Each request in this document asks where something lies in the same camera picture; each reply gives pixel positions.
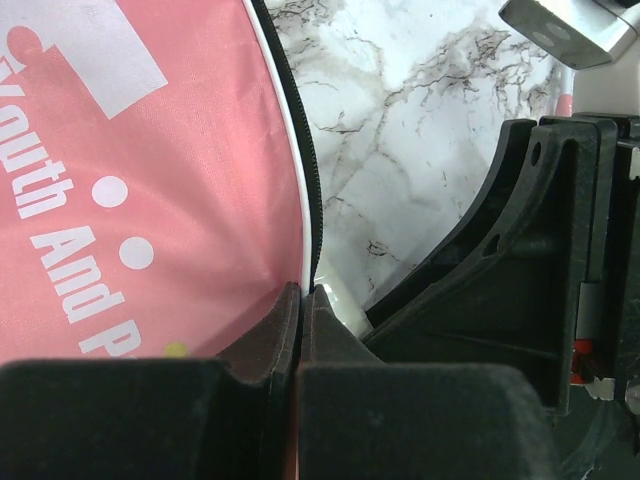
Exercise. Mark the pink racket bag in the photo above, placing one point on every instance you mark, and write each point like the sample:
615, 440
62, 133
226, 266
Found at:
159, 186

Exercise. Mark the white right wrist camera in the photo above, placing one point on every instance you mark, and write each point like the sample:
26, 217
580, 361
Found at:
580, 34

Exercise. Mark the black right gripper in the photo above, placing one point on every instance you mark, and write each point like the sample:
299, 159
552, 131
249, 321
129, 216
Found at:
557, 211

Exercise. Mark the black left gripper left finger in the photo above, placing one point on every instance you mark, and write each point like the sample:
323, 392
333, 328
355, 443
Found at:
223, 417

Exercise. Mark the pink badminton racket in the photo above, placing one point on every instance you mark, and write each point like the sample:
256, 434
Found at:
346, 309

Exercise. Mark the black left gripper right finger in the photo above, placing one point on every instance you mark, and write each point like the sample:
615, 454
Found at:
360, 418

